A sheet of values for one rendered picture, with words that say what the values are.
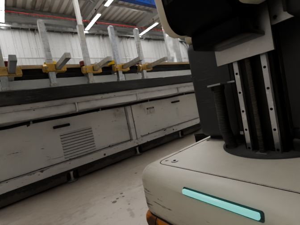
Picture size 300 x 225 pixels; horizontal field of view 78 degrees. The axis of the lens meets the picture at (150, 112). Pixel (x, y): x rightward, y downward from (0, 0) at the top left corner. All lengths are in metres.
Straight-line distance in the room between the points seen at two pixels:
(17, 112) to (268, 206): 1.25
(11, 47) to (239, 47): 8.70
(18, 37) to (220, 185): 9.01
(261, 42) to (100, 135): 1.40
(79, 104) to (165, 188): 0.99
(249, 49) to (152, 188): 0.49
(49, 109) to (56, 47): 8.01
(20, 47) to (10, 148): 7.66
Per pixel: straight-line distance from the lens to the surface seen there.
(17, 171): 1.58
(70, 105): 1.38
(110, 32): 1.64
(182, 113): 2.32
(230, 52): 0.63
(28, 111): 1.34
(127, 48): 10.84
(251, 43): 0.60
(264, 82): 0.63
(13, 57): 1.10
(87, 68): 1.44
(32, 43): 9.17
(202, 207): 0.50
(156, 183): 0.60
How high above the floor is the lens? 0.49
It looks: 3 degrees down
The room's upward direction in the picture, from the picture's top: 11 degrees counter-clockwise
